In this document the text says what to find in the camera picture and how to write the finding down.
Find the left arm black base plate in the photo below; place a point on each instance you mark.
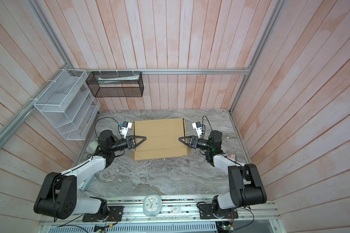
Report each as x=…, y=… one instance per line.
x=110, y=213

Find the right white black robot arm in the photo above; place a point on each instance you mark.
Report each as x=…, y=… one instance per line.
x=245, y=184

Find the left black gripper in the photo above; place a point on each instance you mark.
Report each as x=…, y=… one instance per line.
x=131, y=146

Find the small white label card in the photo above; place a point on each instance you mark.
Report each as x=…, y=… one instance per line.
x=175, y=209

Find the white wire mesh shelf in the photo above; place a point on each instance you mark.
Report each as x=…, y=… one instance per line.
x=68, y=108

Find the brown cardboard box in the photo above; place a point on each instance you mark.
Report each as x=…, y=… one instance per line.
x=162, y=139

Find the aluminium front rail frame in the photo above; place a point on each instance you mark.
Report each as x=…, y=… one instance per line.
x=262, y=218

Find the pack of coloured markers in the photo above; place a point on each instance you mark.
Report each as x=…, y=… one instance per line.
x=232, y=157

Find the black mesh wall basket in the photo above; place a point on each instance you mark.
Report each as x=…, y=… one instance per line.
x=114, y=90

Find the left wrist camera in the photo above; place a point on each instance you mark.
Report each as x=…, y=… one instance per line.
x=124, y=127

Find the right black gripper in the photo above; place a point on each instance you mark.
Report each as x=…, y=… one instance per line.
x=192, y=142

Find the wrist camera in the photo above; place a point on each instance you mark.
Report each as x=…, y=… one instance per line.
x=124, y=127
x=200, y=129

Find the pale blue alarm clock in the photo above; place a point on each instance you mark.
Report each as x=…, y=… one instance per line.
x=152, y=205

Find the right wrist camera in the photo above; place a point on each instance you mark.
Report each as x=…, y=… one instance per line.
x=200, y=129

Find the white paper in basket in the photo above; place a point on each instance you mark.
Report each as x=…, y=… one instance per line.
x=119, y=80

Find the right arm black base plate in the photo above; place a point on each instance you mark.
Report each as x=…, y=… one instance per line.
x=210, y=211

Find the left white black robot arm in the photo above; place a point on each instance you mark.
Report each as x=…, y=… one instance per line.
x=58, y=194

